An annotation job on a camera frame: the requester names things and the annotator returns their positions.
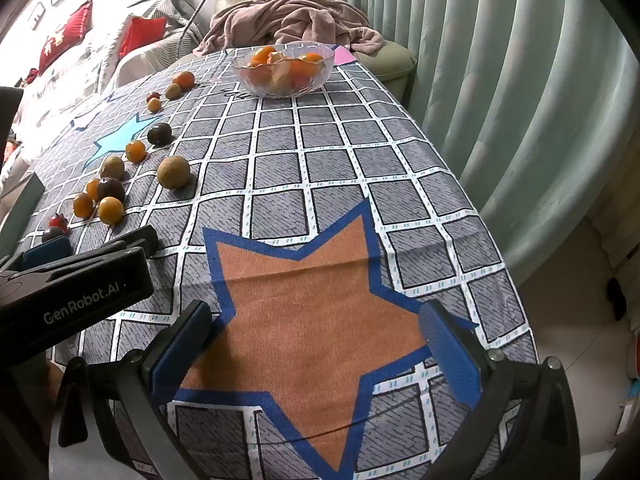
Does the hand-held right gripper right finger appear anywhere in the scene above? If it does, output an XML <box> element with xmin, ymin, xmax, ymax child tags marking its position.
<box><xmin>417</xmin><ymin>300</ymin><xmax>583</xmax><ymax>480</ymax></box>

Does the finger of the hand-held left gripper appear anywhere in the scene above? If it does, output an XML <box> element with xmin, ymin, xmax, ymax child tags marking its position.
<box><xmin>17</xmin><ymin>234</ymin><xmax>72</xmax><ymax>273</ymax></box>
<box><xmin>70</xmin><ymin>225</ymin><xmax>160</xmax><ymax>267</ymax></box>

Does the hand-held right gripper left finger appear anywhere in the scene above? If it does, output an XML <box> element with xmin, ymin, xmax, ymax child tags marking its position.
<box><xmin>47</xmin><ymin>300</ymin><xmax>226</xmax><ymax>480</ymax></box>

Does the large brown round fruit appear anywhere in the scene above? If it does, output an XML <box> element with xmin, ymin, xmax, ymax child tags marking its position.
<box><xmin>156</xmin><ymin>155</ymin><xmax>191</xmax><ymax>190</ymax></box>

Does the sofa with quilted white cover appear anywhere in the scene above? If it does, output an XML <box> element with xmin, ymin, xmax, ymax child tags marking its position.
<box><xmin>0</xmin><ymin>0</ymin><xmax>211</xmax><ymax>186</ymax></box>

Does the small black object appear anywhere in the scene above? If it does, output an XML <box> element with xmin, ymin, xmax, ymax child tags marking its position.
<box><xmin>606</xmin><ymin>277</ymin><xmax>629</xmax><ymax>322</ymax></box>

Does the grey checked star tablecloth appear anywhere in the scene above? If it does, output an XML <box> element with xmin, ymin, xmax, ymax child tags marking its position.
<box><xmin>10</xmin><ymin>45</ymin><xmax>541</xmax><ymax>480</ymax></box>

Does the plain red pillow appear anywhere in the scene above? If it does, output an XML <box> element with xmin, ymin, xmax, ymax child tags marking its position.
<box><xmin>118</xmin><ymin>16</ymin><xmax>167</xmax><ymax>59</ymax></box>

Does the clear glass bowl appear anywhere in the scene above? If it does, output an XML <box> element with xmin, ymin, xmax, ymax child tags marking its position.
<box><xmin>231</xmin><ymin>42</ymin><xmax>335</xmax><ymax>99</ymax></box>

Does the red printed pillow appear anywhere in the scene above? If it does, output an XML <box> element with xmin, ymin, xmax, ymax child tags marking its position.
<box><xmin>37</xmin><ymin>0</ymin><xmax>94</xmax><ymax>75</ymax></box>

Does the grey striped cushion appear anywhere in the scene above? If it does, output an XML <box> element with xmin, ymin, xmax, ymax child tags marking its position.
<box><xmin>127</xmin><ymin>0</ymin><xmax>206</xmax><ymax>56</ymax></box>

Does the black stand pole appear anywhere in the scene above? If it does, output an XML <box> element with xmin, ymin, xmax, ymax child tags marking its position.
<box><xmin>177</xmin><ymin>0</ymin><xmax>236</xmax><ymax>53</ymax></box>

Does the pink blanket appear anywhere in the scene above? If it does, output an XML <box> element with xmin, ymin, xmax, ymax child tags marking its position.
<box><xmin>192</xmin><ymin>0</ymin><xmax>385</xmax><ymax>58</ymax></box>

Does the pale green curtain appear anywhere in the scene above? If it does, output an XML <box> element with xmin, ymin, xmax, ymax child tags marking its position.
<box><xmin>345</xmin><ymin>0</ymin><xmax>640</xmax><ymax>301</ymax></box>

